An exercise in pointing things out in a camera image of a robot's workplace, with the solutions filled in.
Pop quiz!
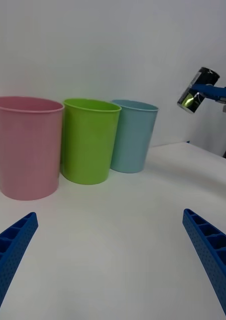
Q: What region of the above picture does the pale blue plastic bin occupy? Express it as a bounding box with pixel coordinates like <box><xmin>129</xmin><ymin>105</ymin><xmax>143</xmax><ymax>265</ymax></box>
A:
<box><xmin>110</xmin><ymin>99</ymin><xmax>160</xmax><ymax>174</ymax></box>

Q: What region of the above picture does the pink plastic bin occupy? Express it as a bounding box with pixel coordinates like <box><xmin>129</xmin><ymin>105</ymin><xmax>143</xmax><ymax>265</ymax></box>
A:
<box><xmin>0</xmin><ymin>96</ymin><xmax>66</xmax><ymax>202</ymax></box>

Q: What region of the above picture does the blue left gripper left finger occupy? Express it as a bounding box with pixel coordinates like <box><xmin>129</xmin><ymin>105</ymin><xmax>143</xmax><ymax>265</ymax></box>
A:
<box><xmin>0</xmin><ymin>211</ymin><xmax>39</xmax><ymax>317</ymax></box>

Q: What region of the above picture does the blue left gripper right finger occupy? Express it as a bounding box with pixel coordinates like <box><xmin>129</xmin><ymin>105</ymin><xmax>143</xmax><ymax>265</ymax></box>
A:
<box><xmin>182</xmin><ymin>208</ymin><xmax>226</xmax><ymax>320</ymax></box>

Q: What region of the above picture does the green plastic bin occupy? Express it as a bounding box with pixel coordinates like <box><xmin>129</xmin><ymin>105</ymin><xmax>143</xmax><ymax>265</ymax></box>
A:
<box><xmin>61</xmin><ymin>97</ymin><xmax>122</xmax><ymax>186</ymax></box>

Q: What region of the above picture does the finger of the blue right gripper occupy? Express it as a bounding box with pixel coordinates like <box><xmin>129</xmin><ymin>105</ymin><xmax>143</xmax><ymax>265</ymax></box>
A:
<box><xmin>190</xmin><ymin>83</ymin><xmax>226</xmax><ymax>101</ymax></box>

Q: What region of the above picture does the black drink can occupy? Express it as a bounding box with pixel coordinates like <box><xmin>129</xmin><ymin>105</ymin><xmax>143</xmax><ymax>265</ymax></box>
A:
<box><xmin>176</xmin><ymin>66</ymin><xmax>221</xmax><ymax>115</ymax></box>

